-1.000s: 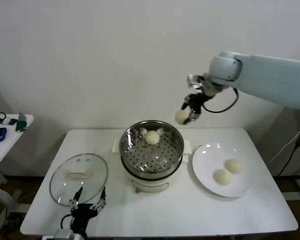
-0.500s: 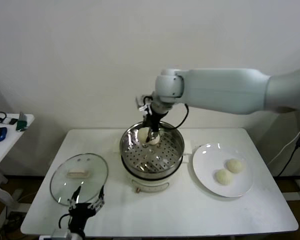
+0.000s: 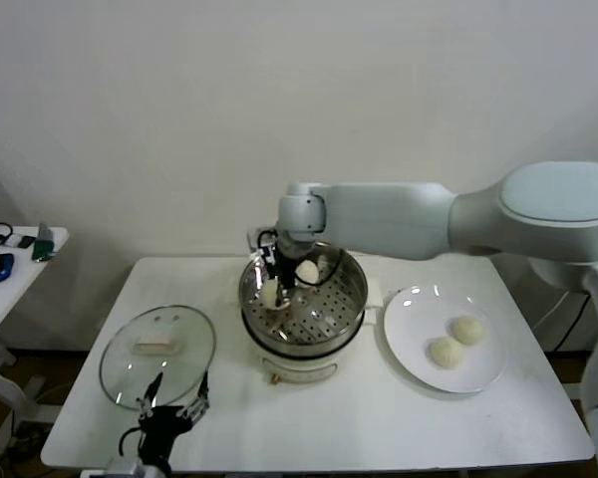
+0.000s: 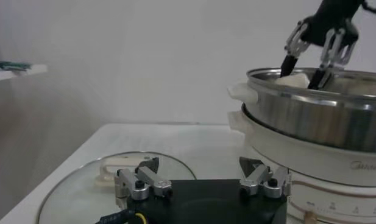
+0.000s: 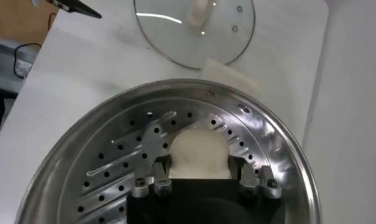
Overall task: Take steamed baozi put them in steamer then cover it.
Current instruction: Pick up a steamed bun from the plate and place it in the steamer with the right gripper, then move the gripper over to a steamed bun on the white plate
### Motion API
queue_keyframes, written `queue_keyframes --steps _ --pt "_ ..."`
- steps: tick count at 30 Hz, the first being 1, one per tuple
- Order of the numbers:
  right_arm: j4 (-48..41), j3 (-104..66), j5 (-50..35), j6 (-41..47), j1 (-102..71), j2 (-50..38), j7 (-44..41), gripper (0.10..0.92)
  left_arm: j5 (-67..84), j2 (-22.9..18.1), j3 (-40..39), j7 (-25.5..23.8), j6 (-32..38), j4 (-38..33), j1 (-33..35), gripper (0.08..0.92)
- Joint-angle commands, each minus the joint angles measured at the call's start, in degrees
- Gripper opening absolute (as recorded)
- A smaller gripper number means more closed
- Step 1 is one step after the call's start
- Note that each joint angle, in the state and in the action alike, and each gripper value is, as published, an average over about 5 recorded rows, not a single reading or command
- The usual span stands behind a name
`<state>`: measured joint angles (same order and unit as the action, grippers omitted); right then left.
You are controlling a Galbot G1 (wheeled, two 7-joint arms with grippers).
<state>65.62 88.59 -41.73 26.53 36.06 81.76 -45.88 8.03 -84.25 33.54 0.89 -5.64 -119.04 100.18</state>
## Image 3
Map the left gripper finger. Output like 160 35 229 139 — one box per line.
135 371 164 417
176 368 211 419

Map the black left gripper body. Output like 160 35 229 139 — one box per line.
136 404 193 462

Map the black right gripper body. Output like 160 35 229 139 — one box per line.
271 242 297 290

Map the white steamed baozi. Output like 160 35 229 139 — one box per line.
428 337 465 370
450 316 484 346
258 279 281 311
294 259 321 285

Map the glass lid with cream handle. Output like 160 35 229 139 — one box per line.
98 305 217 411

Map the stainless steel steamer basket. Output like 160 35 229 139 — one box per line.
237 239 369 358

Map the cream electric cooker base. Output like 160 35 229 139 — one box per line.
222 276 383 387

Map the white round plate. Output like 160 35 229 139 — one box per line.
381 285 507 395

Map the white side table with mouse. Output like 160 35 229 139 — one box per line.
0 226 71 457

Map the green small object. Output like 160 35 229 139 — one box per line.
31 238 56 264

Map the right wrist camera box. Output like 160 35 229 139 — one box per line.
256 241 279 268

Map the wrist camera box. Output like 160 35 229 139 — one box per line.
104 457 149 478
256 241 279 268

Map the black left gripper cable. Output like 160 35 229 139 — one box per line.
119 425 144 457

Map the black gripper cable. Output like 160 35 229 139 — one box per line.
318 243 345 290
119 425 144 457

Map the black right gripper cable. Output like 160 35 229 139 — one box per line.
318 243 345 290

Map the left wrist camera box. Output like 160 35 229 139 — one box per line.
104 457 149 478

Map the white wall cable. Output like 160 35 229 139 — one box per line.
530 292 572 330

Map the black cable with adapter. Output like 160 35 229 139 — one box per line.
550 293 592 353

